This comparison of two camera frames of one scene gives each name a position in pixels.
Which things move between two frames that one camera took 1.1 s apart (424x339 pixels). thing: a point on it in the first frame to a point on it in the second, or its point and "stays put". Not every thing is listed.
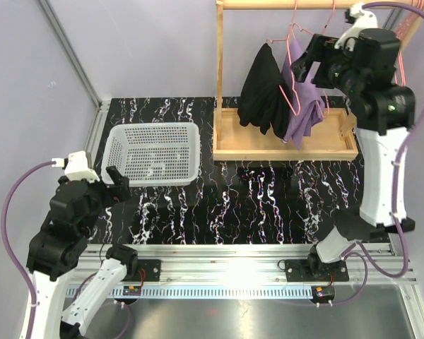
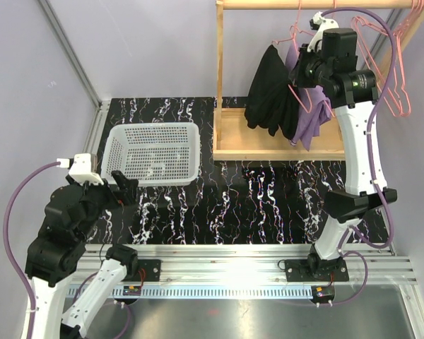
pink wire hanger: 284,37 to 292,29
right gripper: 321,49 stays put
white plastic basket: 153,154 stays put
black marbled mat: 232,201 stays put
